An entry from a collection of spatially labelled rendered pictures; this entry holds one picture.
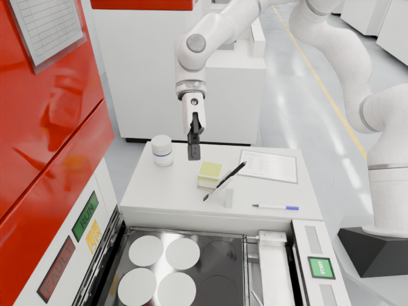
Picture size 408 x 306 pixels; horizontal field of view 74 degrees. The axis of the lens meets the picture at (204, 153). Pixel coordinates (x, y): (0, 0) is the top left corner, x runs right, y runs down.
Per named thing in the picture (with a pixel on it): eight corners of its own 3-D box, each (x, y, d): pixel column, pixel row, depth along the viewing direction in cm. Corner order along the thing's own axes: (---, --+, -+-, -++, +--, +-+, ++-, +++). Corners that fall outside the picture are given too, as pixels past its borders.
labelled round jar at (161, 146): (152, 166, 98) (148, 145, 92) (156, 154, 103) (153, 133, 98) (170, 167, 97) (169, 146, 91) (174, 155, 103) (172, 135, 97)
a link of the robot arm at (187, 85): (209, 79, 69) (209, 90, 69) (203, 91, 78) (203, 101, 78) (176, 78, 68) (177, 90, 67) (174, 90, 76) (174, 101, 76)
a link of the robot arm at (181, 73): (209, 78, 69) (203, 91, 78) (207, 30, 71) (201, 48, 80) (176, 78, 67) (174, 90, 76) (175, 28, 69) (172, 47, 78)
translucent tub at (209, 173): (197, 189, 89) (196, 174, 84) (202, 174, 94) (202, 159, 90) (219, 193, 87) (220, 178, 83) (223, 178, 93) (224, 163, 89)
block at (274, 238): (258, 244, 82) (260, 239, 80) (258, 235, 85) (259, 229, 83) (285, 247, 81) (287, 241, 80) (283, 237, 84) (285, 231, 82)
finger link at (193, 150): (201, 132, 69) (202, 158, 68) (199, 135, 72) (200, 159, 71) (189, 133, 68) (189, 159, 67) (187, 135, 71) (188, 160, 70)
